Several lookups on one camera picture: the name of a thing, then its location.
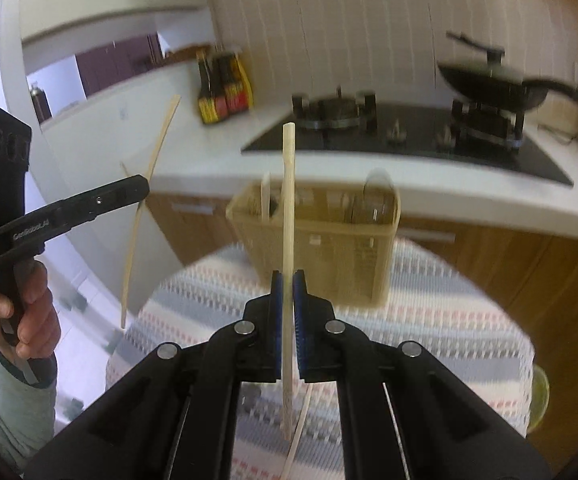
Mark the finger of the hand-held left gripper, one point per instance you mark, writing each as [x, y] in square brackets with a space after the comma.
[114, 192]

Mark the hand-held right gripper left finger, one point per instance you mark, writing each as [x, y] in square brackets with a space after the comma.
[277, 330]

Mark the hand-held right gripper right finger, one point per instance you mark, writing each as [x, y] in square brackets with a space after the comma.
[300, 330]

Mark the wooden chopstick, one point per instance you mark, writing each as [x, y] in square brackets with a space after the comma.
[290, 460]
[289, 185]
[130, 270]

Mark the yellow plastic utensil basket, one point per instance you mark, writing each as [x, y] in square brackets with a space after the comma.
[339, 260]

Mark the person's left forearm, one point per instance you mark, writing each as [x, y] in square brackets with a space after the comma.
[14, 415]

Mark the person's left hand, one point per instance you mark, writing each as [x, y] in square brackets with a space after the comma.
[41, 320]

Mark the dark spray can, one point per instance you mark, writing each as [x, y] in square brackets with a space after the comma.
[40, 105]

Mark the striped woven table cloth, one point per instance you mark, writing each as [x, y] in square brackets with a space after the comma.
[419, 340]

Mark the slender soy sauce bottle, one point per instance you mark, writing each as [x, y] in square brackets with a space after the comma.
[208, 100]

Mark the brown wooden board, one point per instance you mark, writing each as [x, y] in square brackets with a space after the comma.
[189, 54]

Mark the large soy sauce bottle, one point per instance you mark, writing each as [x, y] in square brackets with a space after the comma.
[234, 90]

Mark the black gas stove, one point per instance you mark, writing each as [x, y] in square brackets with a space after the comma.
[369, 147]

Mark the yellow-green round object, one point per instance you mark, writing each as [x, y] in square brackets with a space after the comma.
[539, 400]

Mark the black wok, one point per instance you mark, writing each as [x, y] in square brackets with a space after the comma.
[489, 87]

